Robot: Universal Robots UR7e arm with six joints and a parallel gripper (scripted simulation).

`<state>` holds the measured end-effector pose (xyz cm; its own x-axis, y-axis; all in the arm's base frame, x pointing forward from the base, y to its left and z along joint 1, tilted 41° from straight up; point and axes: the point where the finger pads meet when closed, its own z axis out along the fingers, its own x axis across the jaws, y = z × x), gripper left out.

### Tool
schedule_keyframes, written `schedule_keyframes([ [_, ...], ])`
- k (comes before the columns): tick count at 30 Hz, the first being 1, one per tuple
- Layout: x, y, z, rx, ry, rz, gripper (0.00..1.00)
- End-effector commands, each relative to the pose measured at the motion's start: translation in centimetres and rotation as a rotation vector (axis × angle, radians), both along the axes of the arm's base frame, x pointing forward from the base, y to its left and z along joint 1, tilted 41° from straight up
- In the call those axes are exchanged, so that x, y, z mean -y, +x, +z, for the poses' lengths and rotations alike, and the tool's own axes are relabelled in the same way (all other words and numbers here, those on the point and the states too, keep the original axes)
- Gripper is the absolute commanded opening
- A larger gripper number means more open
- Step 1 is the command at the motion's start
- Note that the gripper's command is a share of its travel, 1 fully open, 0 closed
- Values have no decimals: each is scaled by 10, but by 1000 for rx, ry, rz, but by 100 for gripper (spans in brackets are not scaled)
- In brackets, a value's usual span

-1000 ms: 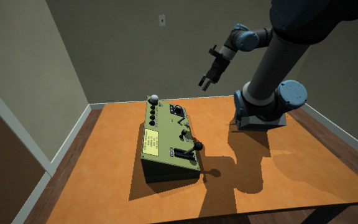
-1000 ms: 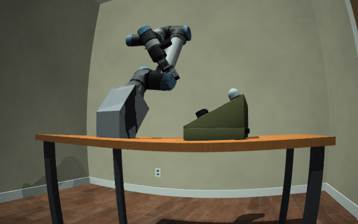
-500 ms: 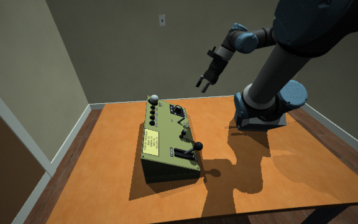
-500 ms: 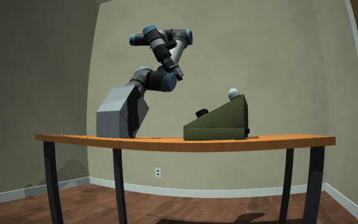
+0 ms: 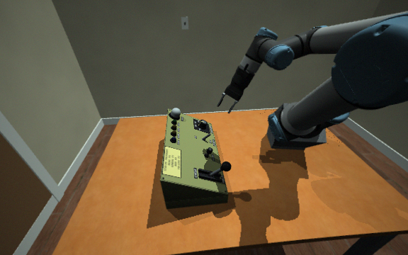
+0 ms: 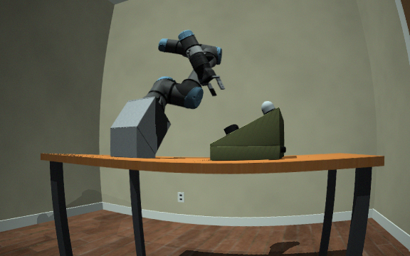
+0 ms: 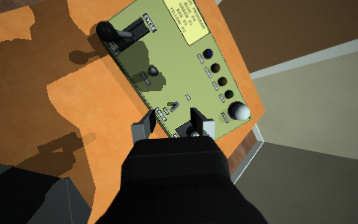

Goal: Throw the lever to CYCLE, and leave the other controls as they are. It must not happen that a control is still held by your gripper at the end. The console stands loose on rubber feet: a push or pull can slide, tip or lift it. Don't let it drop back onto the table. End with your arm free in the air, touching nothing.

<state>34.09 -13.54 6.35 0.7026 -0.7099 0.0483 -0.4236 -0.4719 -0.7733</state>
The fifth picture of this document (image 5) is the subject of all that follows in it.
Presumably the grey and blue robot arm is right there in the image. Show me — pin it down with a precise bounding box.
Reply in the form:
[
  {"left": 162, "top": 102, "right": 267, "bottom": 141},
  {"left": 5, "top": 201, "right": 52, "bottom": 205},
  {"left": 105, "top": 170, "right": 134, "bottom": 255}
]
[{"left": 245, "top": 11, "right": 408, "bottom": 143}]

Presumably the green control panel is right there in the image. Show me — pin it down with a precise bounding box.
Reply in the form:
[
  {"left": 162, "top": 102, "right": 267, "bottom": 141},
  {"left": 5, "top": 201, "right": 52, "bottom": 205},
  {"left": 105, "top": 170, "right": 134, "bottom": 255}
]
[{"left": 160, "top": 108, "right": 232, "bottom": 209}]

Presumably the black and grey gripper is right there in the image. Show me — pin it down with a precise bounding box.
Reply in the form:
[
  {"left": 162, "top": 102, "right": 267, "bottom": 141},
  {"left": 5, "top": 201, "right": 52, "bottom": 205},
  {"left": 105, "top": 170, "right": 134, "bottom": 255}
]
[{"left": 217, "top": 55, "right": 261, "bottom": 113}]

